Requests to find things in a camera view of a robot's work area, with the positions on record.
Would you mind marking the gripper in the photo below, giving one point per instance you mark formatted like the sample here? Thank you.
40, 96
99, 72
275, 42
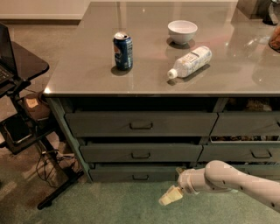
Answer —
185, 181

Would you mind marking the grey drawer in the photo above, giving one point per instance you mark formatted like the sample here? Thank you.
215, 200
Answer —
247, 124
241, 152
136, 172
140, 152
140, 124
265, 171

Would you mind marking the grey drawer cabinet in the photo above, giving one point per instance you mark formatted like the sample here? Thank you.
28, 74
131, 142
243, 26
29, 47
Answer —
243, 74

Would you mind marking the white plastic bottle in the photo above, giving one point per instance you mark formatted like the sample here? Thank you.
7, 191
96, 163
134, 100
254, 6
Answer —
190, 63

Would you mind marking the blue soda can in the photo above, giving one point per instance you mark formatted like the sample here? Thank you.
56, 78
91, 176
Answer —
123, 48

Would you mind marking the brown bag under stand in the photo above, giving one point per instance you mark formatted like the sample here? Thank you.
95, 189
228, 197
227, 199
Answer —
36, 106

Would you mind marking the white bowl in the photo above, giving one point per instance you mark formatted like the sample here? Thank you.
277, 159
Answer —
182, 31

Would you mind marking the black laptop stand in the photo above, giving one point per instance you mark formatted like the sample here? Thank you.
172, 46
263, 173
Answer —
22, 130

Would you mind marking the brown object at counter edge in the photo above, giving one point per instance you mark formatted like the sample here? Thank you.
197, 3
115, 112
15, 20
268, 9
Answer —
274, 41

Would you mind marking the black laptop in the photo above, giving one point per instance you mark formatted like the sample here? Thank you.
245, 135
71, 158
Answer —
8, 67

